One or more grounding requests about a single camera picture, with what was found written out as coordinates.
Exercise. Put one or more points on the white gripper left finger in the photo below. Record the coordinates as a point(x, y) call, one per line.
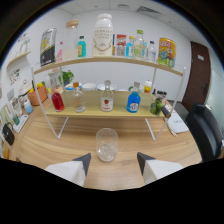
point(71, 170)

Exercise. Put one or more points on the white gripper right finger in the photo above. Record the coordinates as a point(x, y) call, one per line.
point(156, 169)

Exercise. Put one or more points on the red liquid bottle white cap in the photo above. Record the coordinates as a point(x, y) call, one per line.
point(57, 102)

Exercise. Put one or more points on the clear bottle green cap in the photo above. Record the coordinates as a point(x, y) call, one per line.
point(140, 48)

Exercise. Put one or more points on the clear glass with ice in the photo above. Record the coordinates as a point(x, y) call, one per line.
point(106, 146)

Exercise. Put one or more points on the white printed paper sheet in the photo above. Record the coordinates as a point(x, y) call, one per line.
point(177, 125)

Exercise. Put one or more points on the black chair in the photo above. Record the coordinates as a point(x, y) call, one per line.
point(203, 130)

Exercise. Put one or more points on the glass jar of limes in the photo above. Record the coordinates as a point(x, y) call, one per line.
point(156, 106)

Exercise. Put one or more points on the two-tier wooden shelf rack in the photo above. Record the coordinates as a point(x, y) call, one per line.
point(100, 111)

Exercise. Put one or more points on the blue liquid bottle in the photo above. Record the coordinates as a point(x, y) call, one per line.
point(133, 102)

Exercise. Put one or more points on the black bag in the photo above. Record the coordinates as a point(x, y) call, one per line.
point(8, 134)

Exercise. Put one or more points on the small pale blue bottle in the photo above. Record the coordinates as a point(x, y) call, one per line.
point(28, 107)

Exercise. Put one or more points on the clear bottle red label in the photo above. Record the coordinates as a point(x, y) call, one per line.
point(107, 100)

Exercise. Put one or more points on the orange storage box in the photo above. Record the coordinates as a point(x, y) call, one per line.
point(37, 96)

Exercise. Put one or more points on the blue lidded tub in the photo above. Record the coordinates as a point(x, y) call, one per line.
point(70, 87)

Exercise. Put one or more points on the white bowl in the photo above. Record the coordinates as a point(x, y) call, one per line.
point(89, 86)

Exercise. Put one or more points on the patterned bowl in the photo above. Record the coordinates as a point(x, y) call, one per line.
point(101, 87)

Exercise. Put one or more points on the green potted plant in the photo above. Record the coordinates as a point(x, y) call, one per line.
point(67, 76)

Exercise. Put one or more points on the pink liquid bottle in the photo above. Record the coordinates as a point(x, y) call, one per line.
point(60, 53)

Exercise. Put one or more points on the teal liquid bottle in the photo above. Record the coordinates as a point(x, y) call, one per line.
point(81, 48)

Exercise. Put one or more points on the black and silver can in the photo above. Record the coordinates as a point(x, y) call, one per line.
point(48, 48)

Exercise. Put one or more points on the glass jar cork lid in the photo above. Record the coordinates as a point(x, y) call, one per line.
point(70, 43)

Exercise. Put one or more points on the red and white carton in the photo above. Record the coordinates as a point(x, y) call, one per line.
point(121, 46)

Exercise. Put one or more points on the white ornament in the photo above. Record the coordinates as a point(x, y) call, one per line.
point(25, 43)

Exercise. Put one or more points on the large white plastic bottle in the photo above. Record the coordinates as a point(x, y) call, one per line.
point(102, 36)

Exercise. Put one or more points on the ceiling air vent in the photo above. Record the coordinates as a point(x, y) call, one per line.
point(147, 9)

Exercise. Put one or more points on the wooden wall shelf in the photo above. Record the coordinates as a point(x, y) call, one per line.
point(19, 58)

